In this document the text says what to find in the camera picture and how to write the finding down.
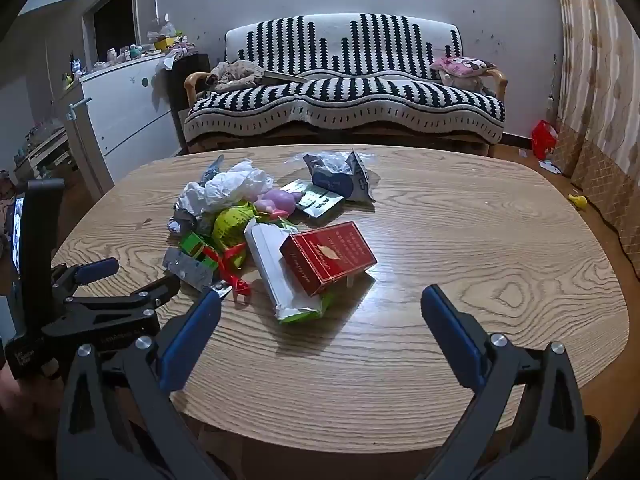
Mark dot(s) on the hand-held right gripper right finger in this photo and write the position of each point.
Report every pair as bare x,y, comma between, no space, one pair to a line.
452,340

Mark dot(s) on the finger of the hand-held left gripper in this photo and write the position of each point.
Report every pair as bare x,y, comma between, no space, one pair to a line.
95,270
150,297

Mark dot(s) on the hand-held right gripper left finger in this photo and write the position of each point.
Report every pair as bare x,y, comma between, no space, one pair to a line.
192,340

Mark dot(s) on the silver blister pack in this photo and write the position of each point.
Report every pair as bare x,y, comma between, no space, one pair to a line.
187,270

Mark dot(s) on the translucent plastic bag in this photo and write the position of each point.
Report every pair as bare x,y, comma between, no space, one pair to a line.
230,182

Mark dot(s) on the blue white foil bag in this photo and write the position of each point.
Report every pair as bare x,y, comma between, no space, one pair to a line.
360,180

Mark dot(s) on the small green box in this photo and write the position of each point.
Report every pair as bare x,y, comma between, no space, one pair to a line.
192,245

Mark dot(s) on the red plastic piece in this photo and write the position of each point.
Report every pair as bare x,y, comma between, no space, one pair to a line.
240,287

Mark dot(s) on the small grey patterned wrapper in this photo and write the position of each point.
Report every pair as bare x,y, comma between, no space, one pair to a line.
180,222

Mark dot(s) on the low white shelf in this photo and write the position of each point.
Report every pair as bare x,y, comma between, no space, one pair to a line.
45,152

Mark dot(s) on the long white green carton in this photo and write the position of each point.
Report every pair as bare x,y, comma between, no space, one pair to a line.
272,280

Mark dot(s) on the wooden table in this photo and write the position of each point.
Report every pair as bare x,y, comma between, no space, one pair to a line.
450,240

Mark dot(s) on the yellow-green wrapper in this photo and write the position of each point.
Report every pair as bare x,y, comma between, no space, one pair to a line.
230,222

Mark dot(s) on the grey blue wrapper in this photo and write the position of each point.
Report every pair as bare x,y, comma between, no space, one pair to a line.
212,172

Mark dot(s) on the red cigarette box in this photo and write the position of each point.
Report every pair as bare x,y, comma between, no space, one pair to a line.
325,255

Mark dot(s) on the white dresser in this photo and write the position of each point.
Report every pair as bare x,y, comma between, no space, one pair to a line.
130,110

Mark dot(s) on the pink plastic toy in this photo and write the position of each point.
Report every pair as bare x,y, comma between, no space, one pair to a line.
277,202

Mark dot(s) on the small toy figurines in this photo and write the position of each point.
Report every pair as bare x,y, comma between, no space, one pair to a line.
75,67

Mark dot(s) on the silver green medicine packet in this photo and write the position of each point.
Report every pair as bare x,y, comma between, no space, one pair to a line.
320,202

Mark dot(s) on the yellow toy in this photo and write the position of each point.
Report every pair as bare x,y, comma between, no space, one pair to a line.
579,201

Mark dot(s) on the white paper sheet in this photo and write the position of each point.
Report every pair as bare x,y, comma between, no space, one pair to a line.
550,165

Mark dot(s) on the row of small bottles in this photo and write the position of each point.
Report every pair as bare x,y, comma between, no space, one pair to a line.
122,55

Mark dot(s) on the red plastic bag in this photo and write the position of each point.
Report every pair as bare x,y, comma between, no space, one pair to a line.
544,140

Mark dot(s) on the pile of bags and boxes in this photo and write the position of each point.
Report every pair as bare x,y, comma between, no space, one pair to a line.
167,40

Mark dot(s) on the brown crumpled clothes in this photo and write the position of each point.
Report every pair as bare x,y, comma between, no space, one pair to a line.
237,72

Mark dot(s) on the beige cushion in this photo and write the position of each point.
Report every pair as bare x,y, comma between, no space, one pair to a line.
465,82

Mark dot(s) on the dark flat book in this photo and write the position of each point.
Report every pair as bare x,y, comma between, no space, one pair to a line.
285,76

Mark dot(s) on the pink printed pillow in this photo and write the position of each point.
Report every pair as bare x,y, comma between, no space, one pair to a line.
462,66

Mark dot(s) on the beige patterned curtain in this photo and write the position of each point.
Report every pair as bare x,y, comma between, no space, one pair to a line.
595,85

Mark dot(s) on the black white striped sofa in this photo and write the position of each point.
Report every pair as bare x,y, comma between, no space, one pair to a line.
350,45

